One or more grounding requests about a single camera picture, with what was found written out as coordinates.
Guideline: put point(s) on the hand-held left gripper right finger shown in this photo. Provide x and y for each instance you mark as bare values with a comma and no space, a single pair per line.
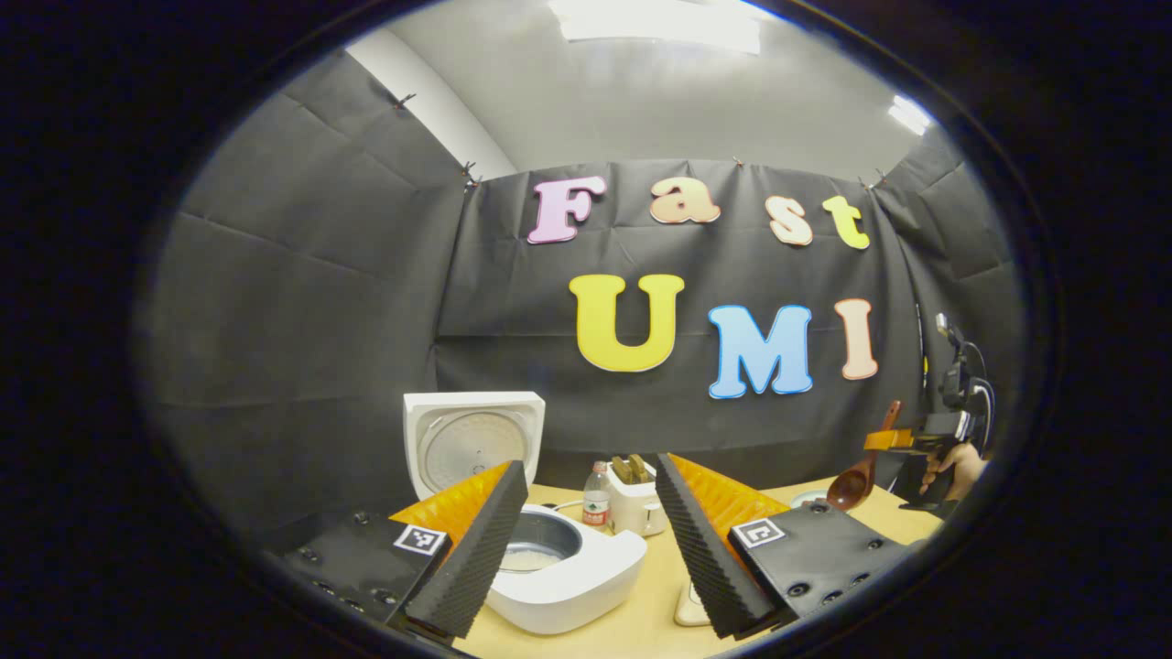
705,558

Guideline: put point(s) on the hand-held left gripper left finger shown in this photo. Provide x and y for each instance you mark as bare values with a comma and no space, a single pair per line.
476,558

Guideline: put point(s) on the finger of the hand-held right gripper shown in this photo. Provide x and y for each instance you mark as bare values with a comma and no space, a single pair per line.
888,440

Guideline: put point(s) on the brown wooden spoon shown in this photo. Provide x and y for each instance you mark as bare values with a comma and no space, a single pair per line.
851,485

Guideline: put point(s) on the white rice cooker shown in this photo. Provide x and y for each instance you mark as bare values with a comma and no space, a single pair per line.
586,577

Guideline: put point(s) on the white toaster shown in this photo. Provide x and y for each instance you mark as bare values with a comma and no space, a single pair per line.
636,508

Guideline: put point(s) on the pale green plate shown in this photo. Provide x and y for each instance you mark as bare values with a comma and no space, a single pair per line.
806,499

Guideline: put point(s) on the brown bread slice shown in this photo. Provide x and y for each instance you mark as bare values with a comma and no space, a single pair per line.
621,469
639,467

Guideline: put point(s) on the clear plastic water bottle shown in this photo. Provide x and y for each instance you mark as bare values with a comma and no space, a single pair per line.
597,503

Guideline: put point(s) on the black backdrop cloth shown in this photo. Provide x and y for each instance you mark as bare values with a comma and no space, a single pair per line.
320,320

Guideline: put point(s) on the large ceiling light panel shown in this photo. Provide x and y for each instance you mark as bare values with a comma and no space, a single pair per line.
659,23

